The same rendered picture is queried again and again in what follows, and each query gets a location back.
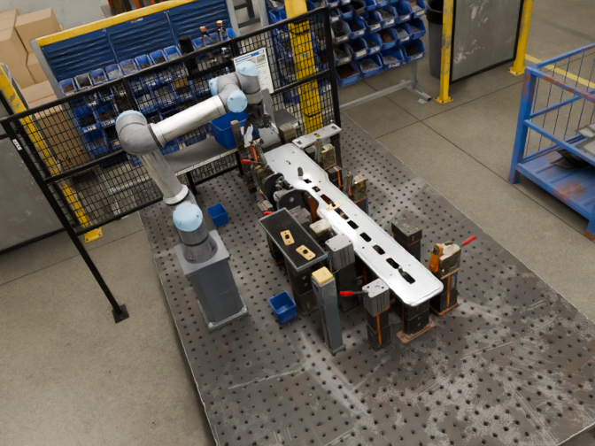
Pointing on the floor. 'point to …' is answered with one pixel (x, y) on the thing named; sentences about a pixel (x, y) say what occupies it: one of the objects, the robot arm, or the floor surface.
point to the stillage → (566, 187)
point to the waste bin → (435, 9)
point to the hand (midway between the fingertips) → (261, 139)
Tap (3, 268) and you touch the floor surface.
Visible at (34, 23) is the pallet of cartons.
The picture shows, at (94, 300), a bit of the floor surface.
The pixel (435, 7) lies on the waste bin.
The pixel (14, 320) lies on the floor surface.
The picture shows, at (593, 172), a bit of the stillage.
